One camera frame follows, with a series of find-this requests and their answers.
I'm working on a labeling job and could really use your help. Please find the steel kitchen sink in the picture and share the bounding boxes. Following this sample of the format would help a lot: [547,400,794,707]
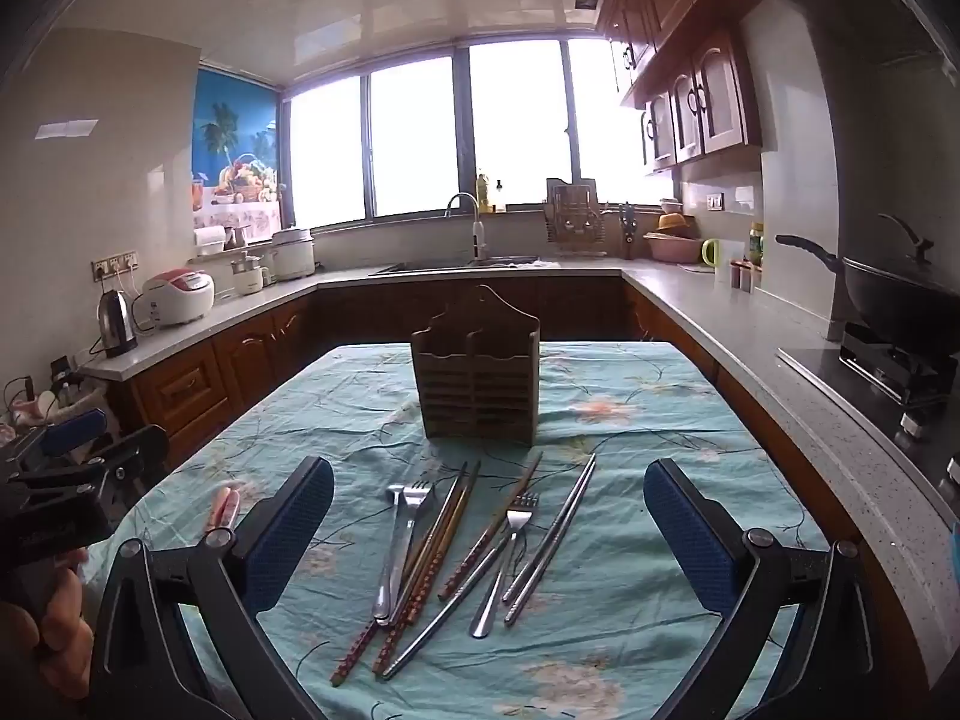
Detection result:
[371,255,560,276]

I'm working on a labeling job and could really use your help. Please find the wooden base cabinets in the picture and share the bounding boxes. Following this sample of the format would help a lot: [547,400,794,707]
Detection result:
[105,274,721,466]

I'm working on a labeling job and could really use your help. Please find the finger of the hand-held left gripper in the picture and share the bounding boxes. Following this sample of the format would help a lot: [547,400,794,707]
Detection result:
[7,409,110,470]
[15,424,170,511]

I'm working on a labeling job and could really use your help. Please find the teal floral tablecloth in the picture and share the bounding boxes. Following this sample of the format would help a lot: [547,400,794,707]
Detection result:
[79,341,833,720]

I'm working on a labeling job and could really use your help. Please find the person's left hand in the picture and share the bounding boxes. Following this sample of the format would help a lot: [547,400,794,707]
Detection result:
[0,546,95,700]

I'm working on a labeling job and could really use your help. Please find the steel electric kettle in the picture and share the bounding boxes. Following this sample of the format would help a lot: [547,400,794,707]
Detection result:
[96,289,140,359]

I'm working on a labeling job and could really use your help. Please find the silver fork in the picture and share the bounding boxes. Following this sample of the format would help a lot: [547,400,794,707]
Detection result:
[379,481,434,627]
[469,491,541,638]

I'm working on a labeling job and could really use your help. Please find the wooden chopstick red patterned end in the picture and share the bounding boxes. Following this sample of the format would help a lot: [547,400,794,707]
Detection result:
[439,452,543,601]
[373,461,482,680]
[330,461,470,687]
[390,465,462,627]

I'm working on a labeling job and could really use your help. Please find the palm tree printed blind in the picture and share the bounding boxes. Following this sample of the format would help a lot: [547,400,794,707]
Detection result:
[191,67,282,230]

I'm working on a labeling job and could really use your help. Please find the wooden utensil holder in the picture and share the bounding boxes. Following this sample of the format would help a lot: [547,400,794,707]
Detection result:
[410,285,542,447]

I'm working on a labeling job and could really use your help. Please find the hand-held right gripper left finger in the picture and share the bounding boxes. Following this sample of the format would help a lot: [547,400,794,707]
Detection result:
[88,456,335,720]

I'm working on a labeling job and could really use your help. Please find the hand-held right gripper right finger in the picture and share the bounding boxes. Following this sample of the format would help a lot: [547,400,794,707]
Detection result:
[643,457,878,720]

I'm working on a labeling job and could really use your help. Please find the small white electric pot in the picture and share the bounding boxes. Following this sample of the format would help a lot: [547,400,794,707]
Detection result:
[229,253,272,297]

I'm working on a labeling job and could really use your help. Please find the wall outlet strip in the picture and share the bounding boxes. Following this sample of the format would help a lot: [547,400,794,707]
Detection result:
[91,251,142,282]

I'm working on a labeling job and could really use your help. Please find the pink plastic basin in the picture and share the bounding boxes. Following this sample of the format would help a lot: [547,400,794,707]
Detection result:
[643,231,704,265]

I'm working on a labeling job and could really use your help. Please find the red and white rice cooker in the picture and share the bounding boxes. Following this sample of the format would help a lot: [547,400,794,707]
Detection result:
[141,268,217,329]

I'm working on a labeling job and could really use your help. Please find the wooden wall cabinets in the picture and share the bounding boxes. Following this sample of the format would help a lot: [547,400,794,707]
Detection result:
[596,0,766,173]

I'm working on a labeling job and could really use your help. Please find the black wok with lid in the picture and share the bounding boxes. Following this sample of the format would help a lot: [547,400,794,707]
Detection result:
[775,214,960,361]

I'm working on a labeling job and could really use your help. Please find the black gas stove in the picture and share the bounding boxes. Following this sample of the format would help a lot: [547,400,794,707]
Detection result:
[776,322,960,458]

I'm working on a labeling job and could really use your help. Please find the silver spoon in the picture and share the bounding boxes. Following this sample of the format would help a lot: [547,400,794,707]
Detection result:
[373,484,410,627]

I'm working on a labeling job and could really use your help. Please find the kitchen window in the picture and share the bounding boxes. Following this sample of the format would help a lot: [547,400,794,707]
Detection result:
[281,34,676,230]

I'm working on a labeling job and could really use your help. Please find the chrome kitchen faucet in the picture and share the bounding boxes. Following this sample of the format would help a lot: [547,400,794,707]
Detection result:
[445,193,488,262]

